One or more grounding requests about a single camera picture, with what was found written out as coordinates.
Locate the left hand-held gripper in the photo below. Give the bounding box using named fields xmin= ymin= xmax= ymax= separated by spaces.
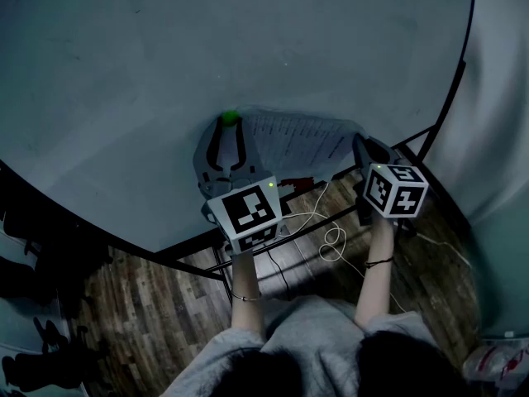
xmin=193 ymin=117 xmax=291 ymax=259

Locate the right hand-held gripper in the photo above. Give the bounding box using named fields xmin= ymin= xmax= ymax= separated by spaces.
xmin=351 ymin=133 xmax=430 ymax=239

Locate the white printed paper sheet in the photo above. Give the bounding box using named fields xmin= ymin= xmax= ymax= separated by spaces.
xmin=241 ymin=107 xmax=367 ymax=174

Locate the white whiteboard with black frame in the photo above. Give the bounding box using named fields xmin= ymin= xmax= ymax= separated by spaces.
xmin=0 ymin=0 xmax=478 ymax=283

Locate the person's left forearm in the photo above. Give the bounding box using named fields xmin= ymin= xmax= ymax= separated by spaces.
xmin=230 ymin=249 xmax=266 ymax=342

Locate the person's right forearm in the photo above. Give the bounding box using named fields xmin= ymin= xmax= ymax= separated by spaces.
xmin=354 ymin=217 xmax=396 ymax=333

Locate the black metal board stand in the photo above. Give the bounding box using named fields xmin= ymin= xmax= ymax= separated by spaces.
xmin=177 ymin=59 xmax=468 ymax=306

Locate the person's grey top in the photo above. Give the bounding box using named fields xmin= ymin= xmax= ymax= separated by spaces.
xmin=158 ymin=295 xmax=465 ymax=397

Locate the large clear water jug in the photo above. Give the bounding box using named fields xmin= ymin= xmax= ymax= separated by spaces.
xmin=461 ymin=342 xmax=529 ymax=393

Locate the long white looped cable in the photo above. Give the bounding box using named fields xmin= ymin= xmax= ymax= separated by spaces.
xmin=284 ymin=179 xmax=473 ymax=314

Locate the black cord bracelet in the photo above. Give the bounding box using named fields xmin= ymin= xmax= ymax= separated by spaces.
xmin=364 ymin=256 xmax=395 ymax=270

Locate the thin black floor cable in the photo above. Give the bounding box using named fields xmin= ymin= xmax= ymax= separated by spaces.
xmin=265 ymin=249 xmax=293 ymax=302

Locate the thin gold bracelet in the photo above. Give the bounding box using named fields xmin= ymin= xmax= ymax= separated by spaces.
xmin=230 ymin=290 xmax=262 ymax=304

